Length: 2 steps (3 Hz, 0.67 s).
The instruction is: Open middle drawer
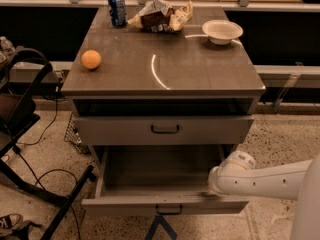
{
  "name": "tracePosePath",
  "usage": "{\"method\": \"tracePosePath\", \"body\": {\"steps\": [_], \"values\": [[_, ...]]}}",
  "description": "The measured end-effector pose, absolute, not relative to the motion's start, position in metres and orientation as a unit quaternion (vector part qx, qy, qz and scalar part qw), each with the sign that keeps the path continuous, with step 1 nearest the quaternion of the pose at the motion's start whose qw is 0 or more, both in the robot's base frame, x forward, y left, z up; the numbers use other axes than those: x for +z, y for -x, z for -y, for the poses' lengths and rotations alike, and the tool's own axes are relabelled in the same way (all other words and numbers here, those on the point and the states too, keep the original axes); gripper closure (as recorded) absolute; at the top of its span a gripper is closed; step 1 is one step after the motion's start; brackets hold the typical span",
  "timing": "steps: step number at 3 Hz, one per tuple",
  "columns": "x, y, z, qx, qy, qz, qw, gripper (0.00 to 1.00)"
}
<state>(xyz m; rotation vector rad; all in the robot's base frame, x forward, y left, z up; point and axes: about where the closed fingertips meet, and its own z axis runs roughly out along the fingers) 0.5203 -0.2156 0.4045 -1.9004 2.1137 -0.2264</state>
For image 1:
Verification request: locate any grey drawer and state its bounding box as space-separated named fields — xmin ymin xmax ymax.
xmin=82 ymin=145 xmax=248 ymax=216
xmin=74 ymin=116 xmax=253 ymax=146

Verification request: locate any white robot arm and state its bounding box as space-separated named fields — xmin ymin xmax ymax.
xmin=208 ymin=151 xmax=320 ymax=240

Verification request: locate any grey drawer cabinet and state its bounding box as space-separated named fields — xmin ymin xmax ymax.
xmin=60 ymin=5 xmax=267 ymax=158

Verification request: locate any grey top drawer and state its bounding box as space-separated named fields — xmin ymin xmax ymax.
xmin=74 ymin=116 xmax=253 ymax=146

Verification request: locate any orange fruit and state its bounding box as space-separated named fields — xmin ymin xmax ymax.
xmin=81 ymin=50 xmax=102 ymax=70

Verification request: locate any crumpled chip bag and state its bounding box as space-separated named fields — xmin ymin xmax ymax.
xmin=128 ymin=0 xmax=193 ymax=33

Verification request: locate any white bowl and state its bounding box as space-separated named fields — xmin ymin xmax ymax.
xmin=202 ymin=20 xmax=243 ymax=45

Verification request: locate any blue tape cross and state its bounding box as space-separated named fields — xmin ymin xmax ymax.
xmin=144 ymin=215 xmax=178 ymax=240

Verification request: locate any blue soda can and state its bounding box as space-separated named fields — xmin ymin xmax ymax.
xmin=108 ymin=0 xmax=127 ymax=27

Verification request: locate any plastic water bottle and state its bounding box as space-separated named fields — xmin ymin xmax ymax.
xmin=0 ymin=36 xmax=15 ymax=55

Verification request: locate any sneaker shoe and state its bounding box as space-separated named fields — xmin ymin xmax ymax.
xmin=0 ymin=214 xmax=23 ymax=230

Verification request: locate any wire mesh basket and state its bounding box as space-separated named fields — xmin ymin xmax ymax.
xmin=64 ymin=115 xmax=90 ymax=155

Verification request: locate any black cable on floor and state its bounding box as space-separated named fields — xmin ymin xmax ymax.
xmin=12 ymin=83 xmax=82 ymax=240

